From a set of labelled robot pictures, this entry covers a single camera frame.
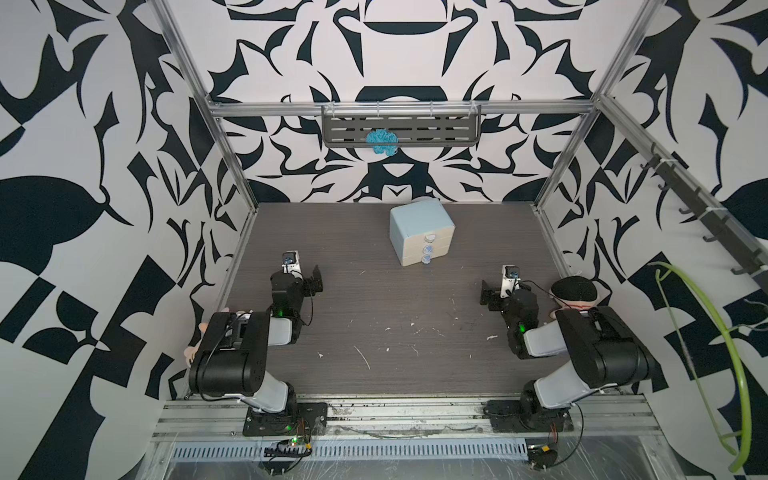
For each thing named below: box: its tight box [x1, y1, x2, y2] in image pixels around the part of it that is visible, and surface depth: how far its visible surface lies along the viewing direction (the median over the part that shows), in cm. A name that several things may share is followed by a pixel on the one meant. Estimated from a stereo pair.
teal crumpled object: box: [365, 128, 399, 156], surface depth 93 cm
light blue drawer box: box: [389, 199, 456, 267], surface depth 98 cm
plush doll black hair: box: [551, 276, 598, 301], surface depth 90 cm
